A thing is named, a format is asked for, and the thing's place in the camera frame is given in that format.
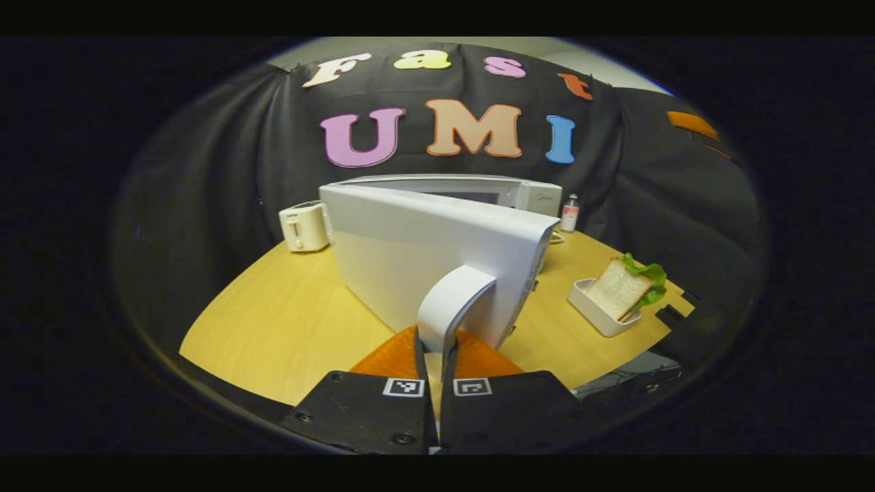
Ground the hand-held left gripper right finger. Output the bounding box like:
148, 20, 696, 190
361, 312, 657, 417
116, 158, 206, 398
441, 330, 595, 453

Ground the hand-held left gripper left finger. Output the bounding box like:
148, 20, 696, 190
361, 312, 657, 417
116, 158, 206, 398
280, 327, 438, 455

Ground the sandwich with lettuce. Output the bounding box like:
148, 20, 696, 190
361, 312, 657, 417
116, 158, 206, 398
586, 253, 667, 322

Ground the white microwave oven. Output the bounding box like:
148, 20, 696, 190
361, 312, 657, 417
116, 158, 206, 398
319, 174, 563, 383

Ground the white rectangular tray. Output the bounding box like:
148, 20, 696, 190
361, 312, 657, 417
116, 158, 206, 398
567, 278, 643, 338

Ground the white toaster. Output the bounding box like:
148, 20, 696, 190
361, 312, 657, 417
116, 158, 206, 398
278, 200, 331, 254

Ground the black backdrop cloth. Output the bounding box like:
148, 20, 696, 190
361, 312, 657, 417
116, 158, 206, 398
113, 42, 766, 356

